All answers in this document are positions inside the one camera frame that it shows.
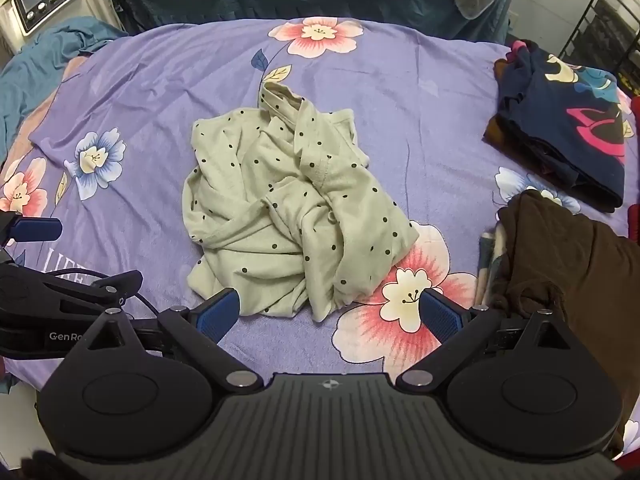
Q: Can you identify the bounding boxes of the beige polka dot shirt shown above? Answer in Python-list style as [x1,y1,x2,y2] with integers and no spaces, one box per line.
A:
[182,82,419,322]

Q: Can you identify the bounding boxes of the blue crumpled cloth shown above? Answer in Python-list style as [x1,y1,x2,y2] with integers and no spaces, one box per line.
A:
[1,16,127,162]

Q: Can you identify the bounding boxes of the dark brown garment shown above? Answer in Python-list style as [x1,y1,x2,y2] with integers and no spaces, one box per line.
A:
[471,191,639,463]

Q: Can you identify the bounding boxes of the navy cartoon print folded garment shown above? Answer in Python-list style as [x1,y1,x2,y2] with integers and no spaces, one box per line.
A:
[484,40,626,214]

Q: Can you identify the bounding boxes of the black wire rack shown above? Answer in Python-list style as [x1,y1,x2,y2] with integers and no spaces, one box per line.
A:
[560,0,639,98]

